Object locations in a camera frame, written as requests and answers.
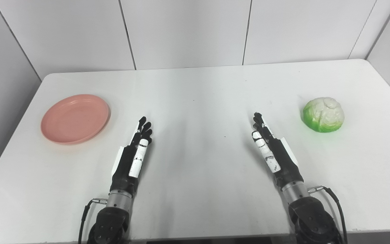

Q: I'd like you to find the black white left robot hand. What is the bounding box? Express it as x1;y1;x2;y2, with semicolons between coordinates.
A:
111;116;153;197

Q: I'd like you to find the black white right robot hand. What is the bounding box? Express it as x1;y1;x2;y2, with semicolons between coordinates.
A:
251;112;304;191

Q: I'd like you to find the green white toy cabbage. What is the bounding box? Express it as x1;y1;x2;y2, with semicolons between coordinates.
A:
303;97;345;133

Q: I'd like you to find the pink round plate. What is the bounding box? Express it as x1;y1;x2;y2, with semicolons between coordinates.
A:
41;94;111;145

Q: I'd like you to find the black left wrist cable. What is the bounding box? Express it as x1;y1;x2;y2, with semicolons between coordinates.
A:
78;198;108;244

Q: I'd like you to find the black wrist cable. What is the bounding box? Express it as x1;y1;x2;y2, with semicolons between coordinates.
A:
78;198;108;244
308;185;348;244

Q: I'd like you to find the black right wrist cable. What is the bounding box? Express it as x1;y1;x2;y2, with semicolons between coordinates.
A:
308;185;348;244

